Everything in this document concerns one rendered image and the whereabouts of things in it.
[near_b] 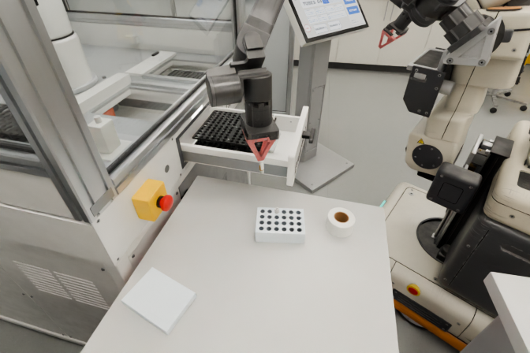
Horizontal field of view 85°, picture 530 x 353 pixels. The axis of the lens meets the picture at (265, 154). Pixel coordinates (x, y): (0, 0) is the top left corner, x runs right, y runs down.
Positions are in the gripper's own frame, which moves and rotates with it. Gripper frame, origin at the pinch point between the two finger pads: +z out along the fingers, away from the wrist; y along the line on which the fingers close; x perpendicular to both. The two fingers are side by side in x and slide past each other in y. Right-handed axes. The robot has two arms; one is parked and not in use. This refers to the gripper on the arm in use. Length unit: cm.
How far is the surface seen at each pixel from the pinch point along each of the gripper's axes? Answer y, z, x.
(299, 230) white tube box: 7.7, 19.1, 7.9
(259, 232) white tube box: 6.9, 18.0, -2.3
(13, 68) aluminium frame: 10.3, -26.9, -34.5
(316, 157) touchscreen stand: -112, 88, 67
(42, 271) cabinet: -7, 33, -61
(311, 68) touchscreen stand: -106, 17, 55
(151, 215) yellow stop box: 1.6, 10.9, -26.7
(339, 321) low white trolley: 28.9, 22.9, 9.3
